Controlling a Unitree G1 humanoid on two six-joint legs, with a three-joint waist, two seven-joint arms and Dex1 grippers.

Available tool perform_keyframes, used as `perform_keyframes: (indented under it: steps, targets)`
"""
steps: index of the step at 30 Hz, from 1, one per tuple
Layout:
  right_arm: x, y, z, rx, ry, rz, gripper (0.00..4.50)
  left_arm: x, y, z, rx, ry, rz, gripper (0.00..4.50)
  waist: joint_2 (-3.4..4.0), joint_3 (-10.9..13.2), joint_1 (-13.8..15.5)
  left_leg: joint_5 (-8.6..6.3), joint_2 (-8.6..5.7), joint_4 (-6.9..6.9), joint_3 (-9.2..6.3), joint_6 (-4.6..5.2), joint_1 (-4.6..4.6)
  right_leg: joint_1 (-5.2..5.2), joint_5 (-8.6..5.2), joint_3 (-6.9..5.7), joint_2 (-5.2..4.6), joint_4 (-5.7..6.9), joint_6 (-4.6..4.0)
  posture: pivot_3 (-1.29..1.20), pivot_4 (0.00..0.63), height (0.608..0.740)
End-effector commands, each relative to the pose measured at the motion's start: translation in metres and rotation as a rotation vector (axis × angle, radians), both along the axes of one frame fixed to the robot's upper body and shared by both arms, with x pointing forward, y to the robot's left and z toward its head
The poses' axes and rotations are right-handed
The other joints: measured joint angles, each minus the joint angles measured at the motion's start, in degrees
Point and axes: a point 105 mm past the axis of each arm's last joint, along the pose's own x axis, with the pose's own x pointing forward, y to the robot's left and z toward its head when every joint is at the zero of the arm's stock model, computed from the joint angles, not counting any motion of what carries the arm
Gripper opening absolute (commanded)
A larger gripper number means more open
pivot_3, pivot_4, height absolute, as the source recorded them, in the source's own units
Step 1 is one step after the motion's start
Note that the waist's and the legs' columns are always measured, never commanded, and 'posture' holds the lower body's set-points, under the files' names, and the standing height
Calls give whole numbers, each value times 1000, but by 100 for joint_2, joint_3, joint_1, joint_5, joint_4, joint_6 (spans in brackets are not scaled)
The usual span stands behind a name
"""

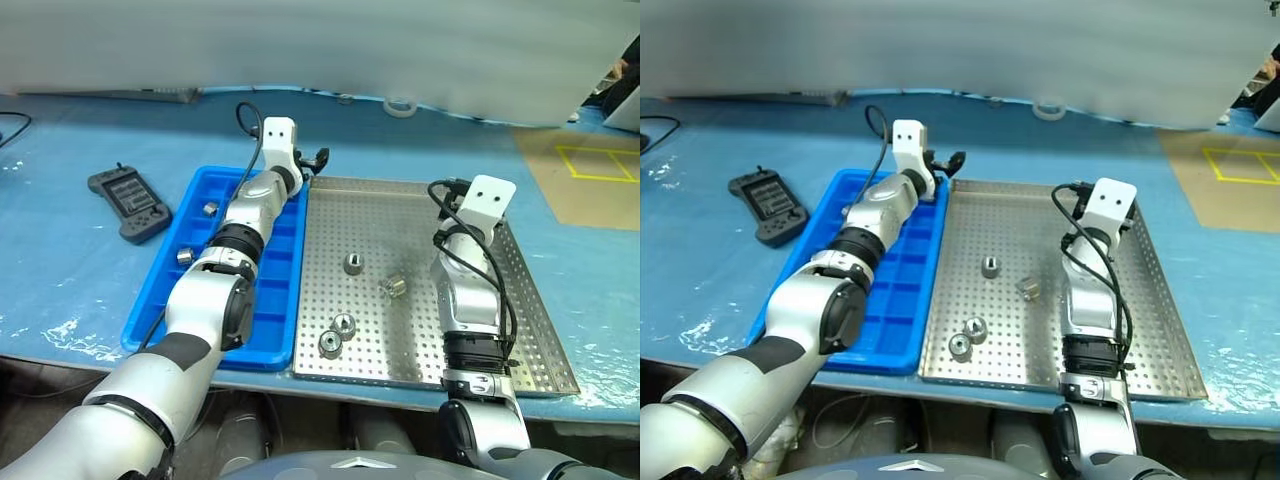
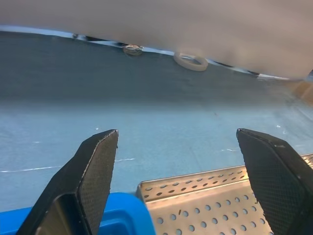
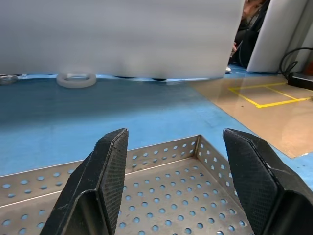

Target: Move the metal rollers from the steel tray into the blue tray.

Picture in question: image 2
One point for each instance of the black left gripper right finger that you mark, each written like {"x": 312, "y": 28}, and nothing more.
{"x": 278, "y": 181}

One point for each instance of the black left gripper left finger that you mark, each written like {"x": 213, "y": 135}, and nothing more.
{"x": 80, "y": 186}

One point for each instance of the blue plastic compartment tray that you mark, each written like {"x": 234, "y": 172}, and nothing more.
{"x": 127, "y": 210}

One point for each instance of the perforated metal tray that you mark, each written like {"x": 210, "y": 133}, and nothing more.
{"x": 207, "y": 195}

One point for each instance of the small grey metal knob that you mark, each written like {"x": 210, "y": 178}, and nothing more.
{"x": 75, "y": 35}

